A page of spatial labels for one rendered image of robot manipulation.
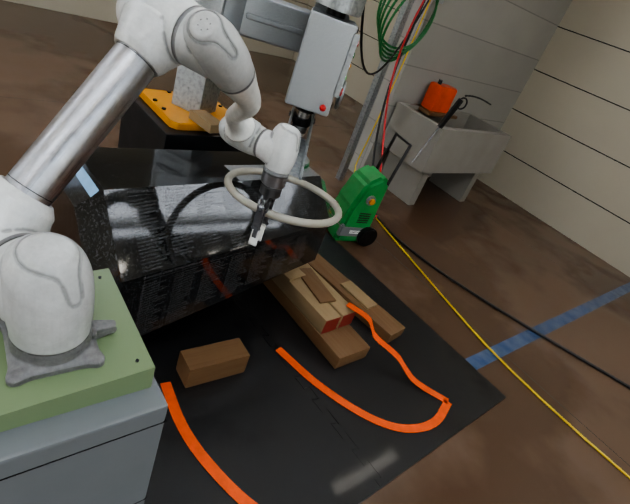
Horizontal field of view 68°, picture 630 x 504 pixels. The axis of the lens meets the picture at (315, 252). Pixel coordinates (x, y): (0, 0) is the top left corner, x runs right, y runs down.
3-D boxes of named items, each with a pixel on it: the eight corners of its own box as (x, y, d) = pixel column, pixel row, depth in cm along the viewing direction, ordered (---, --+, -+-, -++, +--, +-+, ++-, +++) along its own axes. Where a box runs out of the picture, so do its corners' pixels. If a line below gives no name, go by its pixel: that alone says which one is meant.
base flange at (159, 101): (136, 93, 277) (137, 85, 274) (209, 101, 309) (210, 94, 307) (171, 130, 250) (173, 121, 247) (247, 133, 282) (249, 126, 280)
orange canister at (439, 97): (413, 106, 477) (427, 74, 460) (441, 110, 509) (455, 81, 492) (428, 115, 464) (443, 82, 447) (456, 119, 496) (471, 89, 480)
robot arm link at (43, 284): (40, 371, 90) (36, 291, 77) (-20, 318, 94) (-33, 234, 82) (109, 327, 102) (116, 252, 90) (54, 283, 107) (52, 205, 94)
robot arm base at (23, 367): (125, 361, 104) (126, 345, 100) (6, 389, 91) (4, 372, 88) (105, 303, 114) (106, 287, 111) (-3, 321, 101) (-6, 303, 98)
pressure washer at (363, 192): (353, 223, 401) (394, 129, 357) (372, 247, 376) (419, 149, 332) (318, 220, 383) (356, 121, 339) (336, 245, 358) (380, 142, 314)
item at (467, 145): (364, 178, 500) (397, 101, 457) (435, 177, 584) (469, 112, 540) (404, 209, 465) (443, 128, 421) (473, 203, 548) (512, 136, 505)
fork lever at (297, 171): (288, 97, 253) (290, 89, 249) (321, 109, 256) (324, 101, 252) (265, 175, 206) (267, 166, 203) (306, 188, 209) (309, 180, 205)
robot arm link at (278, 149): (296, 173, 162) (265, 157, 165) (310, 130, 155) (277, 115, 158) (282, 178, 153) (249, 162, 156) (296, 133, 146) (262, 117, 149)
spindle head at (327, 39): (287, 90, 253) (313, 2, 230) (325, 104, 256) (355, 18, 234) (282, 108, 222) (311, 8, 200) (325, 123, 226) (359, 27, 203)
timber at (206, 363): (185, 388, 206) (190, 370, 200) (175, 368, 213) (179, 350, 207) (244, 372, 224) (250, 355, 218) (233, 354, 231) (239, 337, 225)
